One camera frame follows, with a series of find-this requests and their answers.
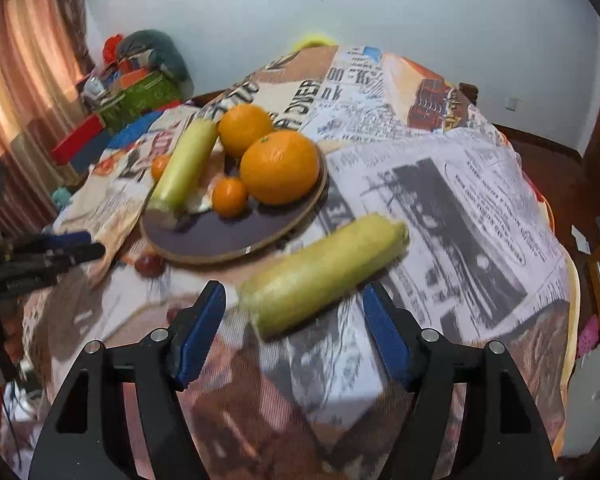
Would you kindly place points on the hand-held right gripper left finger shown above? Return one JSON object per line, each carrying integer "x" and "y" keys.
{"x": 200, "y": 332}

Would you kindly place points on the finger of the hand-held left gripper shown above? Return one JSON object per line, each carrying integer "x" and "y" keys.
{"x": 65, "y": 241}
{"x": 70, "y": 258}

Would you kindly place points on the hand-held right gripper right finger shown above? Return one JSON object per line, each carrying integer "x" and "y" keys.
{"x": 387, "y": 337}

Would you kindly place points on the purple round plate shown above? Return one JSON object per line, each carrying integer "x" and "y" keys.
{"x": 220, "y": 237}

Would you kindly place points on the small orange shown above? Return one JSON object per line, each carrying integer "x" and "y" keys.
{"x": 230, "y": 197}
{"x": 159, "y": 167}

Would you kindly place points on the large plain orange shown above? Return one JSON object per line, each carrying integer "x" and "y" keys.
{"x": 280, "y": 170}

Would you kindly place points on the large orange with sticker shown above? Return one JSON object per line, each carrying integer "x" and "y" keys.
{"x": 242, "y": 127}

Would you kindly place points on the small red fruit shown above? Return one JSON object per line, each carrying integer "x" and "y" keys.
{"x": 150, "y": 266}

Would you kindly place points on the red flat box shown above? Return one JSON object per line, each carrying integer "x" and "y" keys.
{"x": 77, "y": 140}

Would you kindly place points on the orange striped curtain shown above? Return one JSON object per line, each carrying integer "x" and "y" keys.
{"x": 25, "y": 85}

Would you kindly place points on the printed blanket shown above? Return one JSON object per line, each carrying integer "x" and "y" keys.
{"x": 455, "y": 200}

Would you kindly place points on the green storage box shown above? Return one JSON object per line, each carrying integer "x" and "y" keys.
{"x": 140, "y": 100}

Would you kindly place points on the red bag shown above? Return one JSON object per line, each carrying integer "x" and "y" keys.
{"x": 112, "y": 47}

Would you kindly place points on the pink slipper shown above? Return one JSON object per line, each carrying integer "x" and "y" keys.
{"x": 589, "y": 335}

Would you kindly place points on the yellow foam tube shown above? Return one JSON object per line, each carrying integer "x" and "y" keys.
{"x": 312, "y": 40}

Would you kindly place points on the white wall socket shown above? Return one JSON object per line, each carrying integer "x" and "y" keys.
{"x": 513, "y": 103}

